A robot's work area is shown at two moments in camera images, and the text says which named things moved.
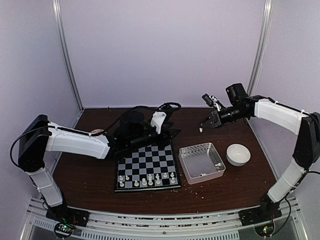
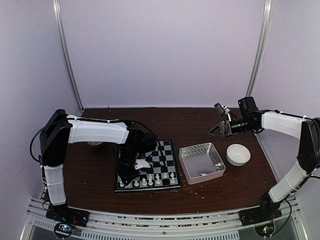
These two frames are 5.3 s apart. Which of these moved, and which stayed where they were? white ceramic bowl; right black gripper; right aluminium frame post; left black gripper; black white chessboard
Moved: left black gripper; right black gripper
Stayed: black white chessboard; white ceramic bowl; right aluminium frame post
